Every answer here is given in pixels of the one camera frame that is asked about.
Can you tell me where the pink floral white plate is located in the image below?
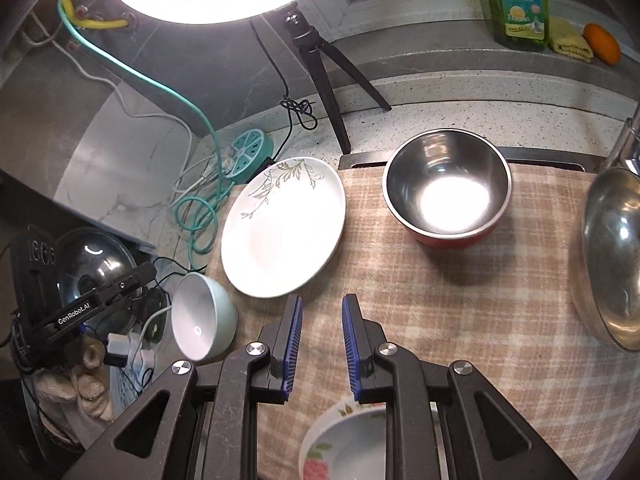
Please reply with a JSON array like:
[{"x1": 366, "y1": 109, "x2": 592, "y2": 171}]
[{"x1": 298, "y1": 396, "x2": 386, "y2": 479}]

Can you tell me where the light blue ceramic bowl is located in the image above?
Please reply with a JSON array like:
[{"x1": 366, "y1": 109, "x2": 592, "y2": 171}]
[{"x1": 170, "y1": 272, "x2": 239, "y2": 363}]

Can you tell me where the white plate green leaf pattern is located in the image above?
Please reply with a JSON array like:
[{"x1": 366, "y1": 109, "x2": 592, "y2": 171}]
[{"x1": 221, "y1": 156, "x2": 346, "y2": 299}]

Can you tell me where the large stainless steel bowl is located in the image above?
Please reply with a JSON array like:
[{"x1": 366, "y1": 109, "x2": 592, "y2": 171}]
[{"x1": 568, "y1": 168, "x2": 639, "y2": 352}]

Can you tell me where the red steel-lined bowl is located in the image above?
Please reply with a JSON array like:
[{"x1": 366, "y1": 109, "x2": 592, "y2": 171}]
[{"x1": 382, "y1": 128, "x2": 513, "y2": 249}]

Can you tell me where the chrome kitchen faucet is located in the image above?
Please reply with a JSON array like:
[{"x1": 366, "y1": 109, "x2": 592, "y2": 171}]
[{"x1": 601, "y1": 107, "x2": 640, "y2": 177}]

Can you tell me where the left gloved hand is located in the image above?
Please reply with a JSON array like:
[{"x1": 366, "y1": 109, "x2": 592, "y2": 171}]
[{"x1": 34, "y1": 336, "x2": 114, "y2": 427}]

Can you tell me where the steel pot lid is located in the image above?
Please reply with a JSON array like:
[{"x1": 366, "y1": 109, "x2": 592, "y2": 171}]
[{"x1": 58, "y1": 226, "x2": 137, "y2": 306}]

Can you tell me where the plaid checkered cloth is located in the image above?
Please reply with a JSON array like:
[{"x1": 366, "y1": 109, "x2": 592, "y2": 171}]
[{"x1": 258, "y1": 165, "x2": 639, "y2": 479}]

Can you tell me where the yellow sponge cloth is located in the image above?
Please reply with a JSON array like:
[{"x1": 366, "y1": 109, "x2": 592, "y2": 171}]
[{"x1": 549, "y1": 16, "x2": 593, "y2": 62}]

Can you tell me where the orange fruit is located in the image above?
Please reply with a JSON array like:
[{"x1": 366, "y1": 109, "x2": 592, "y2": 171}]
[{"x1": 582, "y1": 23, "x2": 622, "y2": 66}]

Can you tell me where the green dish soap bottle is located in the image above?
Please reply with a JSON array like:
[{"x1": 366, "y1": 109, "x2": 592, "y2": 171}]
[{"x1": 488, "y1": 0, "x2": 549, "y2": 52}]

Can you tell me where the teal power cable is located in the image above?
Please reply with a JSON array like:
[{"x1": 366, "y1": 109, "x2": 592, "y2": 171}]
[{"x1": 54, "y1": 0, "x2": 237, "y2": 271}]

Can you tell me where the white charger cable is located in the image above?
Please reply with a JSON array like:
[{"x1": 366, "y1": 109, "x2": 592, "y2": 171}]
[{"x1": 29, "y1": 24, "x2": 227, "y2": 196}]

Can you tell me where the black thin cable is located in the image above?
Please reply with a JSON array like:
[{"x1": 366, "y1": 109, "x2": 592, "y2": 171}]
[{"x1": 246, "y1": 16, "x2": 319, "y2": 162}]

